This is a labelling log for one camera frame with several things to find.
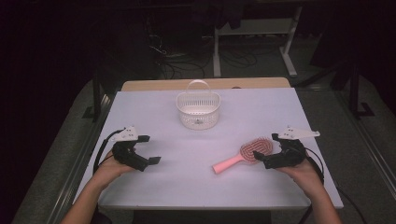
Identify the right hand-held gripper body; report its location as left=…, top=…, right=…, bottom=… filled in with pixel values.
left=263, top=125, right=321, bottom=170

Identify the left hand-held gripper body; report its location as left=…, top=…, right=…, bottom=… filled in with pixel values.
left=110, top=125, right=150, bottom=173

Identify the pink hairbrush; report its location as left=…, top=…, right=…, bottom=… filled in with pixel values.
left=212, top=136, right=275, bottom=175

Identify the white plastic basket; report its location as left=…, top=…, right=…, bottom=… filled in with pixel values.
left=175, top=79, right=221, bottom=131

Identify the person's right hand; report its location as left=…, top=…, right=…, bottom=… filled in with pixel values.
left=276, top=155, right=325, bottom=195

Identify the person's left hand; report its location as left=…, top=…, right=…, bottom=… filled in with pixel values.
left=92, top=148, right=138, bottom=189

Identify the white table cover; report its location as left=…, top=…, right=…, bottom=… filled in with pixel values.
left=72, top=87, right=345, bottom=210

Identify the black metal stand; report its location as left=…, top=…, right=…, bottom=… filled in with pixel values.
left=347, top=61, right=376, bottom=119
left=81, top=70, right=114, bottom=121

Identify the wooden table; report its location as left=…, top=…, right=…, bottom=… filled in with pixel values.
left=120, top=77, right=291, bottom=92

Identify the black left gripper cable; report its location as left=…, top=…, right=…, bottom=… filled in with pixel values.
left=92, top=128, right=126, bottom=175

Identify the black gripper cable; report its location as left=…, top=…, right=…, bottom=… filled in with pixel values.
left=92, top=128, right=126, bottom=175
left=304, top=147, right=325, bottom=185

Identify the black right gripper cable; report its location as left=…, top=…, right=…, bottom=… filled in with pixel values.
left=304, top=147, right=325, bottom=185

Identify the metal floor rail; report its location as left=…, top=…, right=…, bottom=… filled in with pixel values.
left=46, top=92, right=116, bottom=224
left=333, top=89, right=396, bottom=191

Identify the tangle of floor cables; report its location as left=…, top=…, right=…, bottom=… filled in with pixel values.
left=148, top=32, right=207, bottom=79

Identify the white metal stand frame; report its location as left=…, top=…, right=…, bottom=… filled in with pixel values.
left=212, top=5, right=304, bottom=79

